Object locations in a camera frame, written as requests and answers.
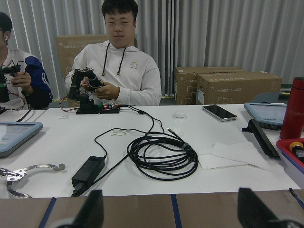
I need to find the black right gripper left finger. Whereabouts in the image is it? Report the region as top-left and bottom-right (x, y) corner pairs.
(71, 190), (104, 228)

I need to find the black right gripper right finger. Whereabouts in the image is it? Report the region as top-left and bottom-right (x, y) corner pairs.
(237, 188), (281, 228)

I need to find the black power adapter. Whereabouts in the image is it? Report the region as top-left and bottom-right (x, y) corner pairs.
(72, 156), (105, 190)

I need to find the red parts tray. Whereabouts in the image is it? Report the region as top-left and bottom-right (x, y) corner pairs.
(276, 138), (304, 189)

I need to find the black plastic bar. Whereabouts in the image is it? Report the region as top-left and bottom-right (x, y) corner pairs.
(241, 119), (280, 158)

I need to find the metal grabber claw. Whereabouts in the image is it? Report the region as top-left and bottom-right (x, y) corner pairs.
(0, 163), (66, 198)

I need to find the red thermos bottle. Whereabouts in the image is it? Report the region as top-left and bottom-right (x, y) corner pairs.
(280, 76), (304, 139)

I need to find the blue teach pendant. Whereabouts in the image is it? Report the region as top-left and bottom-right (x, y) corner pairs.
(244, 103), (287, 130)

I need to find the black smartphone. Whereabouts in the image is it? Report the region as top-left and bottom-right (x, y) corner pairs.
(202, 104), (237, 122)

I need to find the cardboard box front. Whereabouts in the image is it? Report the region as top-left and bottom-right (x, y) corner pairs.
(196, 72), (282, 105)

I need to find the person in blue jacket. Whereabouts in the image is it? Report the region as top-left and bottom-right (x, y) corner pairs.
(0, 12), (53, 110)

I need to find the person in white hoodie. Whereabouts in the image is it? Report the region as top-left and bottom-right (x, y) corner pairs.
(72, 0), (162, 106)

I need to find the cardboard box behind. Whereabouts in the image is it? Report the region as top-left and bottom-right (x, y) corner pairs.
(174, 66), (244, 105)

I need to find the large cardboard box left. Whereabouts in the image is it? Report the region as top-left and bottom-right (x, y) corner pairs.
(56, 34), (138, 107)

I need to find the coiled black cable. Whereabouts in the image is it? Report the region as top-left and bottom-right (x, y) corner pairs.
(127, 128), (199, 181)

